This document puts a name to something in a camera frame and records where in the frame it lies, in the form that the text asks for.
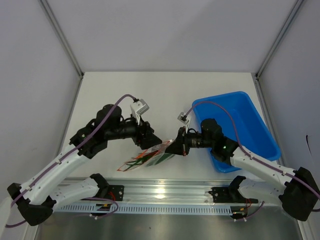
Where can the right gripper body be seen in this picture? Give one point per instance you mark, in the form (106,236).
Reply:
(185,139)

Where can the green onion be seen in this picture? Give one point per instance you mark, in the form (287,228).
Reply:
(140,160)

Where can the clear zip top bag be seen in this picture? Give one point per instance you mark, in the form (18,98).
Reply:
(161,148)

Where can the white slotted cable duct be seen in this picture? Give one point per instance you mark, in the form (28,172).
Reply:
(167,209)

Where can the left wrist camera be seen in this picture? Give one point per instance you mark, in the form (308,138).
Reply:
(138,107)

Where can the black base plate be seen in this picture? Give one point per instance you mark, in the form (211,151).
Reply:
(229,195)
(116,192)

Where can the right aluminium frame post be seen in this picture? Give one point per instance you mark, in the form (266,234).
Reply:
(280,36)

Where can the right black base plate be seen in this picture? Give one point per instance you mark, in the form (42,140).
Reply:
(229,195)

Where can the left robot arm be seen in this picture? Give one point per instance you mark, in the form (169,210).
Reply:
(39,197)

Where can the aluminium mounting rail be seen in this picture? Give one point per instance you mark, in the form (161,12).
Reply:
(189,192)

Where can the blue plastic tray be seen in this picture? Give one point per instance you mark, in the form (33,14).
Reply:
(236,114)

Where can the aluminium frame post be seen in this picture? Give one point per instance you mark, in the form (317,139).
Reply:
(53,21)
(280,36)

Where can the left aluminium frame post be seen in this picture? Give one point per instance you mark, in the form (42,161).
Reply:
(53,21)

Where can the green cucumber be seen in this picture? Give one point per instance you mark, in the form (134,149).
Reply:
(159,158)

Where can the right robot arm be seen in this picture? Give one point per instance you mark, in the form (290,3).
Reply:
(295,190)

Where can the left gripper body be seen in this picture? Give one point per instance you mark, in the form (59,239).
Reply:
(140,136)

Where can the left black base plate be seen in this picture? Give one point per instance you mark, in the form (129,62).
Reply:
(116,192)

